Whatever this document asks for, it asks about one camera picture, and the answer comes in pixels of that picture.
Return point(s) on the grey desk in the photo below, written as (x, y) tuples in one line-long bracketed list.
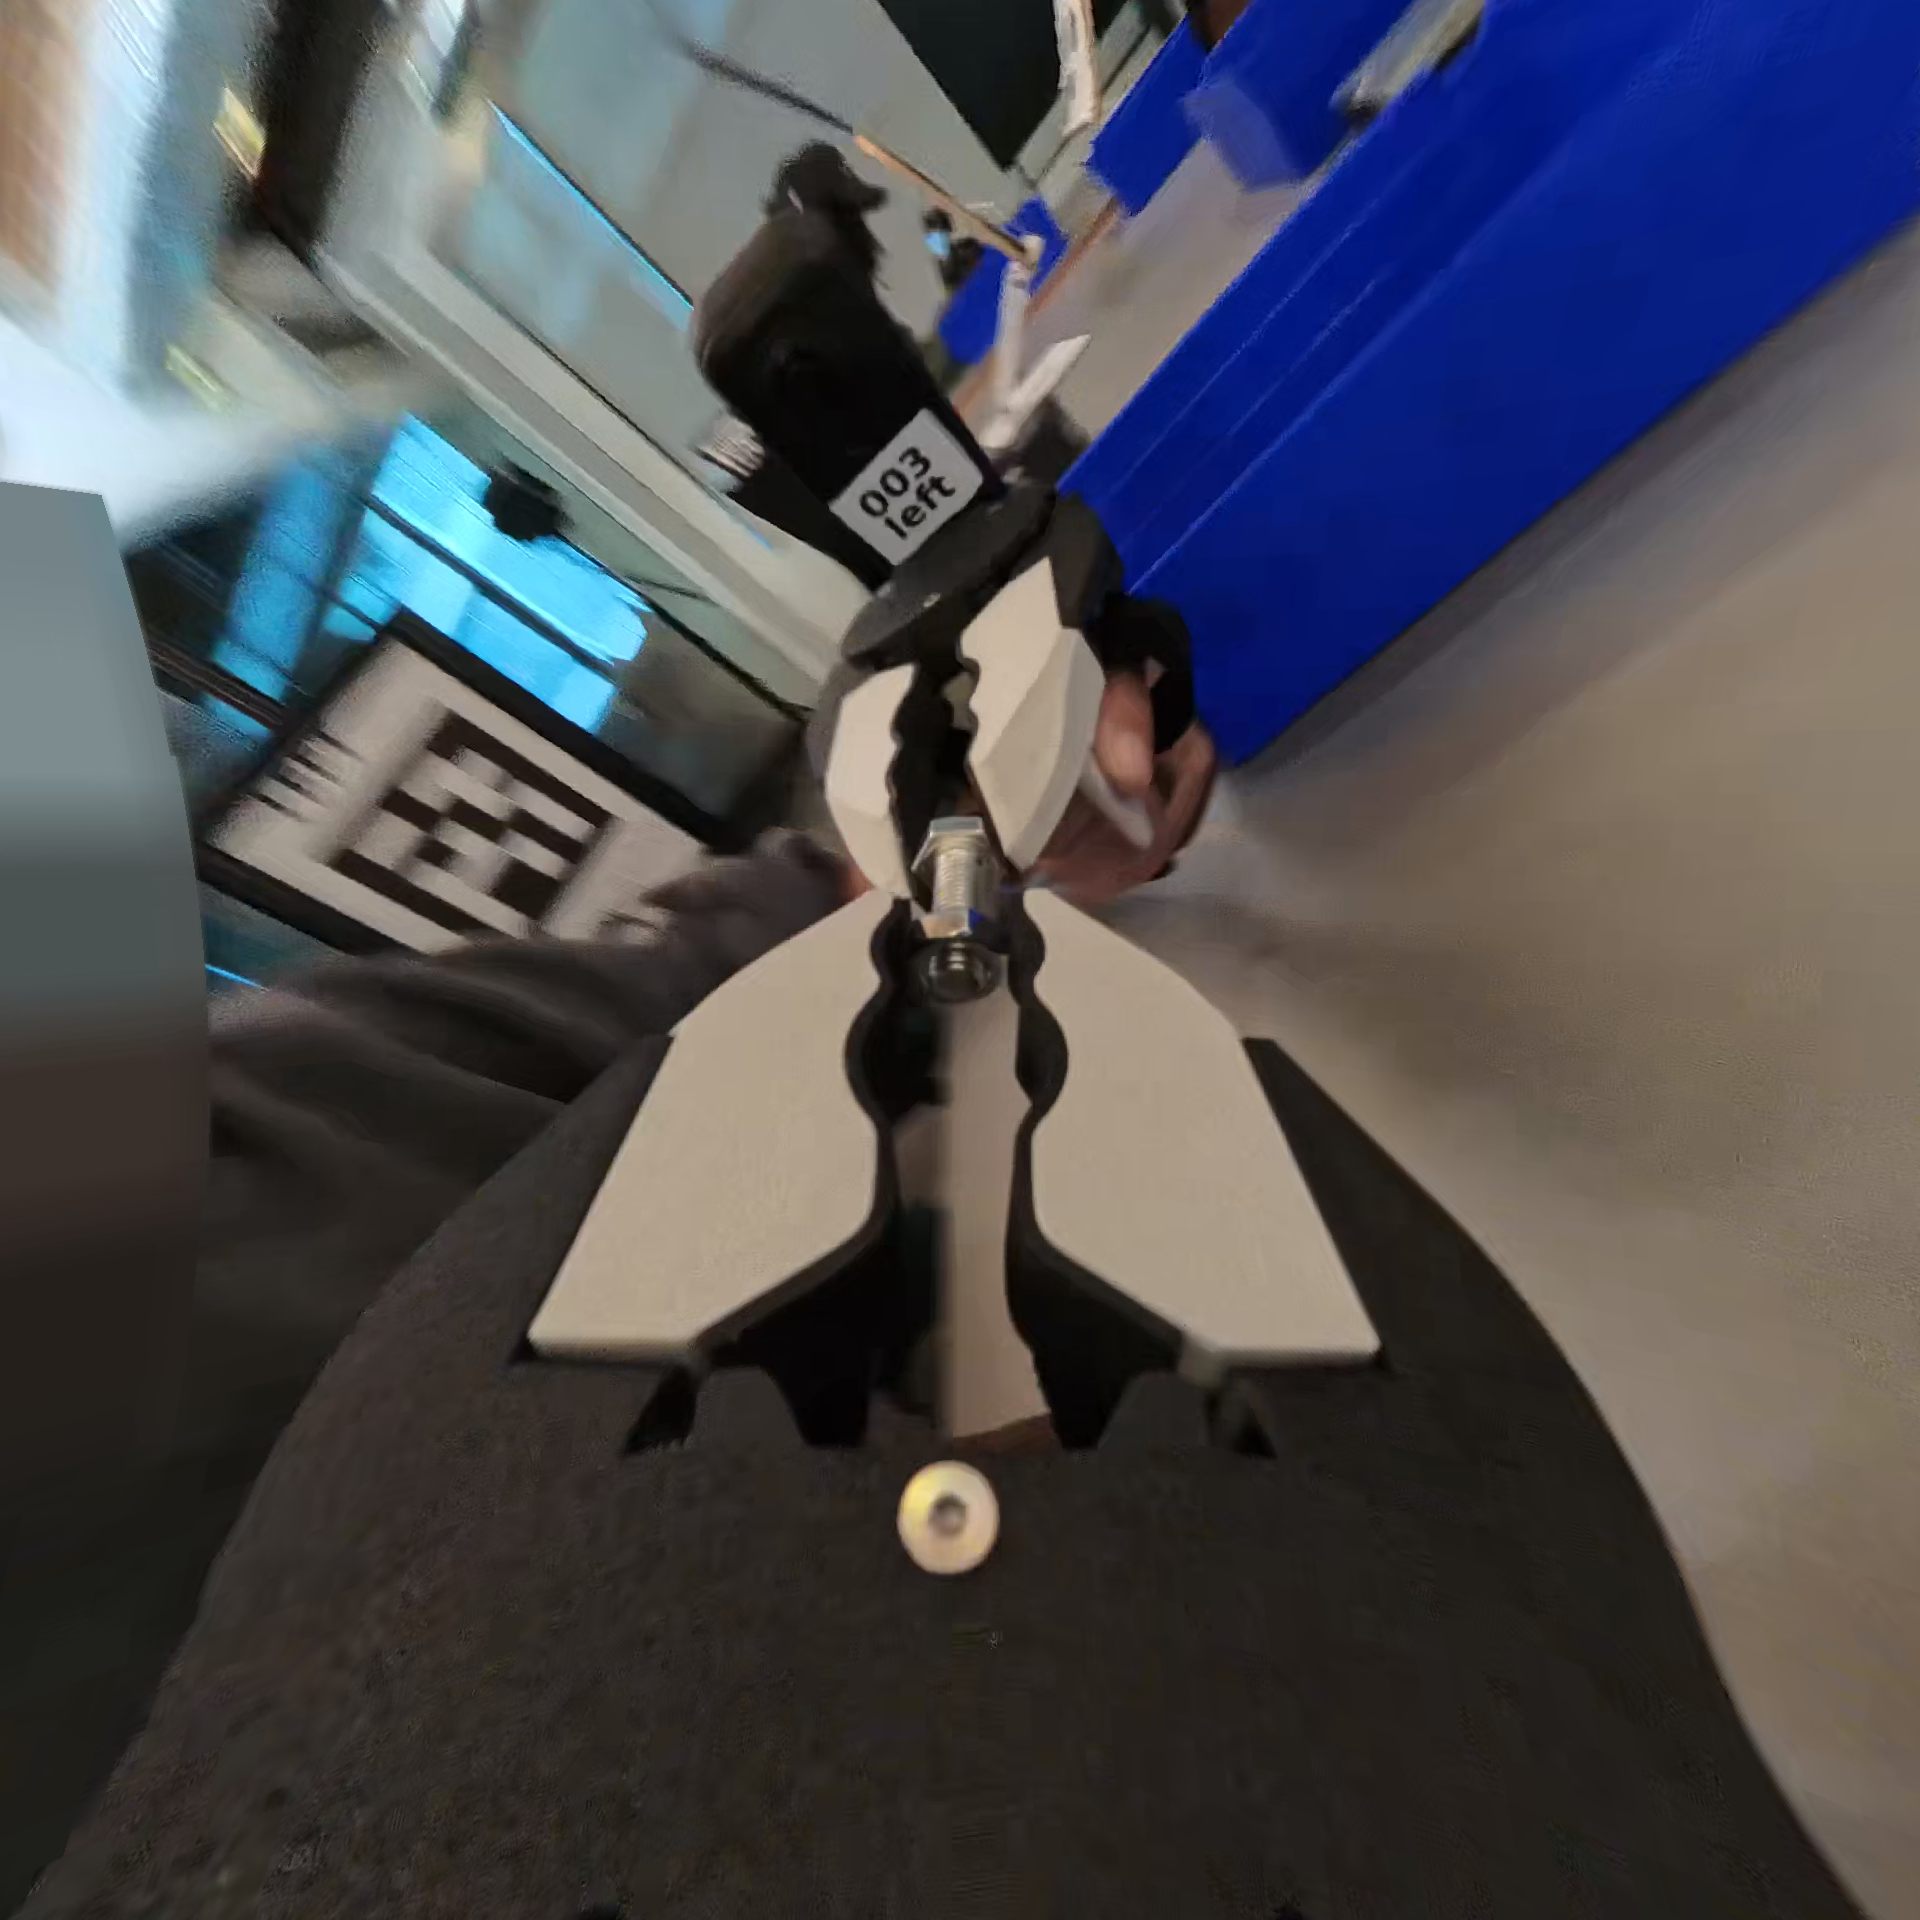
[(1620, 1142)]

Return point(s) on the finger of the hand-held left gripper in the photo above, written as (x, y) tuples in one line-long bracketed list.
[(875, 781), (1044, 691)]

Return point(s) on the silver bolt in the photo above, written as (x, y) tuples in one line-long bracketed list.
[(956, 865)]

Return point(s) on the black white marker board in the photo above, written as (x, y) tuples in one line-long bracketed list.
[(451, 813)]

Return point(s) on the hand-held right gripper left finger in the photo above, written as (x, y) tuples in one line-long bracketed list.
[(706, 1188)]

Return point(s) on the silver hex nut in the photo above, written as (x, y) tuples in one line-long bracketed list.
[(924, 972)]

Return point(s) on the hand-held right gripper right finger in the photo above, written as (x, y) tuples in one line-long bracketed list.
[(1200, 1188)]

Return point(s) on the blue plastic bin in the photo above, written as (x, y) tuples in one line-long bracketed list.
[(1142, 122), (991, 301), (1291, 332), (1620, 332), (1291, 77)]

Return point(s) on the person's left hand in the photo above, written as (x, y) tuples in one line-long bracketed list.
[(1171, 813)]

